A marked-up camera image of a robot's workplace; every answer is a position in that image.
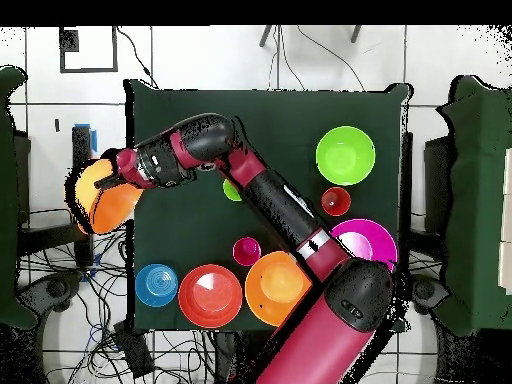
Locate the black square floor frame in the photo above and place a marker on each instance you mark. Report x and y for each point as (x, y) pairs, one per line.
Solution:
(88, 70)

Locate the blue tape strip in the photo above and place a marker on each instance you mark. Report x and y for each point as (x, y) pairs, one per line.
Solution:
(94, 142)

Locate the green plastic cup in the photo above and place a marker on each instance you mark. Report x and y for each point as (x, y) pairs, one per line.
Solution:
(231, 192)

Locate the blue plastic bowl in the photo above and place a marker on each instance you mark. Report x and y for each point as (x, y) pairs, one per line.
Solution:
(156, 285)

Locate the pink plastic bowl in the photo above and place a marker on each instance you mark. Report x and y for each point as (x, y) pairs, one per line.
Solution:
(380, 240)

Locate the dark green table cloth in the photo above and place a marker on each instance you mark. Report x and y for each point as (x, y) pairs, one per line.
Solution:
(180, 232)

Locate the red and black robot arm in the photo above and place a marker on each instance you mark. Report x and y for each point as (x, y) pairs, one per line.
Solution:
(320, 352)

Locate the red-orange plastic bowl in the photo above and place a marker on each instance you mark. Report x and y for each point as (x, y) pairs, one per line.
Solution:
(210, 296)

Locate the orange plastic bowl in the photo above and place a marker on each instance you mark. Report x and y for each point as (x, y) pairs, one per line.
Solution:
(264, 296)
(116, 212)

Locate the magenta plastic cup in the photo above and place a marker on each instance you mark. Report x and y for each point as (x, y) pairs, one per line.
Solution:
(246, 256)

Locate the black floor box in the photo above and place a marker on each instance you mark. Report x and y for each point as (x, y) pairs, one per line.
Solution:
(134, 350)

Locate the green covered side table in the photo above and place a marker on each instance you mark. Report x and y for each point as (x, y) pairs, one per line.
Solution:
(8, 180)
(476, 200)

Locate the small black floor object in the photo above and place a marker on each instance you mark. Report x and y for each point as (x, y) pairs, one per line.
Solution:
(57, 125)

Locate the red plastic cup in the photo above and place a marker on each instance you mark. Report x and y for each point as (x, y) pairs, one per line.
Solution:
(340, 196)

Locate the grey tripod leg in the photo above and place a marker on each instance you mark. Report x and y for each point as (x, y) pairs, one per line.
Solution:
(355, 34)
(265, 36)

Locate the black metal stand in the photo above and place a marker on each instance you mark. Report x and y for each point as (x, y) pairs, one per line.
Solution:
(82, 140)

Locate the green plastic bowl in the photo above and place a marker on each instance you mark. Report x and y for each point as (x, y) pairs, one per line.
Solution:
(346, 155)

